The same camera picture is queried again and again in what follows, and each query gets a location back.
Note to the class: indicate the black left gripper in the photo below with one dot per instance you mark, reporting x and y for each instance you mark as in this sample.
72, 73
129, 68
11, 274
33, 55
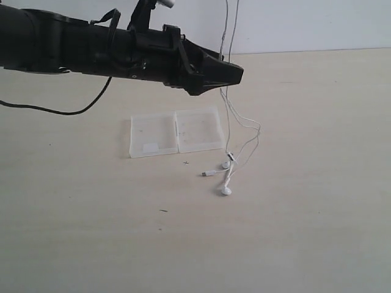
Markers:
165, 57

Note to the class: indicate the white wired earphones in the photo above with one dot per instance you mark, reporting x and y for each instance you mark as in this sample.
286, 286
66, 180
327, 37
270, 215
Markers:
233, 163

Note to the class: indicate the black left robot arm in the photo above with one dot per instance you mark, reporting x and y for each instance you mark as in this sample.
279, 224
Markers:
39, 41

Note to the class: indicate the clear plastic hinged case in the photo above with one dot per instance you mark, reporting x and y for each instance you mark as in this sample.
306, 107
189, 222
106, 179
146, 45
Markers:
182, 131

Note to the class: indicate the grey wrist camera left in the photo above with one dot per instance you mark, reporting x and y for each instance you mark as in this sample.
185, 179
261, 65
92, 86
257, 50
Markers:
166, 3

